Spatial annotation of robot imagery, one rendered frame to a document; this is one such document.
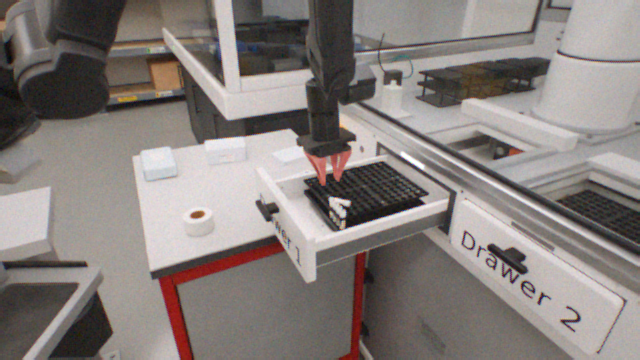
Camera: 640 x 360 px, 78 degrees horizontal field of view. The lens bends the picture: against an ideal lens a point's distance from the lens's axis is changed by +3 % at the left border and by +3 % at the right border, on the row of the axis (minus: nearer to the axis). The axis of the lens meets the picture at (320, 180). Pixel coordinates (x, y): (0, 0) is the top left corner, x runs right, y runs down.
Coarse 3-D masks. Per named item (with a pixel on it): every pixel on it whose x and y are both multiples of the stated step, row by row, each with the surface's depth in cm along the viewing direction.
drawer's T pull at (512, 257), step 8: (488, 248) 67; (496, 248) 65; (512, 248) 66; (496, 256) 65; (504, 256) 64; (512, 256) 64; (520, 256) 64; (512, 264) 63; (520, 264) 62; (520, 272) 62
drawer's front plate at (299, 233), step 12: (264, 180) 83; (264, 192) 85; (276, 192) 78; (288, 204) 74; (276, 216) 80; (288, 216) 72; (300, 216) 71; (288, 228) 74; (300, 228) 68; (300, 240) 69; (312, 240) 66; (288, 252) 78; (300, 252) 70; (312, 252) 68; (300, 264) 72; (312, 264) 69; (312, 276) 70
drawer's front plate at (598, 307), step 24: (456, 216) 77; (480, 216) 72; (456, 240) 79; (480, 240) 73; (504, 240) 68; (528, 240) 65; (480, 264) 74; (504, 264) 69; (528, 264) 64; (552, 264) 60; (552, 288) 61; (576, 288) 58; (600, 288) 56; (552, 312) 62; (600, 312) 55; (576, 336) 60; (600, 336) 56
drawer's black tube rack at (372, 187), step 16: (352, 176) 90; (368, 176) 90; (384, 176) 90; (400, 176) 90; (304, 192) 90; (336, 192) 84; (352, 192) 84; (368, 192) 84; (384, 192) 84; (400, 192) 84; (416, 192) 84; (320, 208) 83; (352, 208) 79; (368, 208) 78; (384, 208) 83; (400, 208) 84; (352, 224) 78
